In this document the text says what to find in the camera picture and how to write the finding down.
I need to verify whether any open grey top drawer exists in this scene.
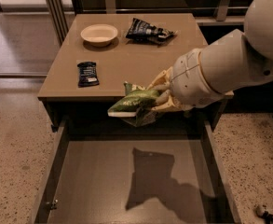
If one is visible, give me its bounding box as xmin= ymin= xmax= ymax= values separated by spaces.
xmin=29 ymin=117 xmax=240 ymax=224

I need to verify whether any dark blue chip bag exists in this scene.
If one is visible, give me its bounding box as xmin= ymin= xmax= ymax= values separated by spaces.
xmin=126 ymin=18 xmax=175 ymax=45

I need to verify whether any brown cabinet counter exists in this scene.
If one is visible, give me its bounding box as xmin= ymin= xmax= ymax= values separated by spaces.
xmin=36 ymin=13 xmax=235 ymax=133

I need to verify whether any small dark blue snack bar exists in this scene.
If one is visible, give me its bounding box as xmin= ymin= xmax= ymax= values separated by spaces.
xmin=77 ymin=62 xmax=100 ymax=87

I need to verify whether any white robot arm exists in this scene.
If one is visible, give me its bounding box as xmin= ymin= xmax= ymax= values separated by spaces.
xmin=149 ymin=0 xmax=273 ymax=112

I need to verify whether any green jalapeno chip bag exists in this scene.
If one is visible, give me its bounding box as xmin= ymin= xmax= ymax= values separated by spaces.
xmin=107 ymin=82 xmax=163 ymax=127

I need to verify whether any metal shelf frame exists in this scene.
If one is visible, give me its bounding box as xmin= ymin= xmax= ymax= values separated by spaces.
xmin=41 ymin=0 xmax=273 ymax=45

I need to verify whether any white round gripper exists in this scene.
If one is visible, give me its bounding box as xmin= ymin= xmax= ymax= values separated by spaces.
xmin=147 ymin=49 xmax=224 ymax=113

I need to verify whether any white paper bowl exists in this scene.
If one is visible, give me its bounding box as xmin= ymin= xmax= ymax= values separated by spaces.
xmin=80 ymin=24 xmax=118 ymax=48

